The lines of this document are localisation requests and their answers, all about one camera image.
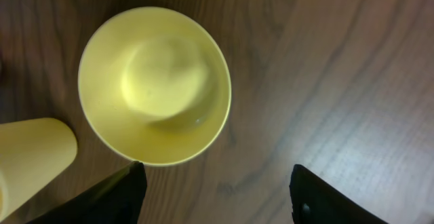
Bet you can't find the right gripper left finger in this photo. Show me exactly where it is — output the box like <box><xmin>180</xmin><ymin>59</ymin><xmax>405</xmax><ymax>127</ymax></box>
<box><xmin>30</xmin><ymin>162</ymin><xmax>147</xmax><ymax>224</ymax></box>

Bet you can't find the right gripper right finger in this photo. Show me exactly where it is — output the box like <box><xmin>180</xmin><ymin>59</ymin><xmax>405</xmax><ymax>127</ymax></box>
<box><xmin>289</xmin><ymin>164</ymin><xmax>384</xmax><ymax>224</ymax></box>

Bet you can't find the yellow cup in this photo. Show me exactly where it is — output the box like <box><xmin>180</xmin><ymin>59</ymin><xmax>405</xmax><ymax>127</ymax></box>
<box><xmin>1</xmin><ymin>117</ymin><xmax>77</xmax><ymax>220</ymax></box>

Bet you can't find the yellow small bowl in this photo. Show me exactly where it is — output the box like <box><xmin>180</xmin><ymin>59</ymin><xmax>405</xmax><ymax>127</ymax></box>
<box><xmin>78</xmin><ymin>7</ymin><xmax>232</xmax><ymax>166</ymax></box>

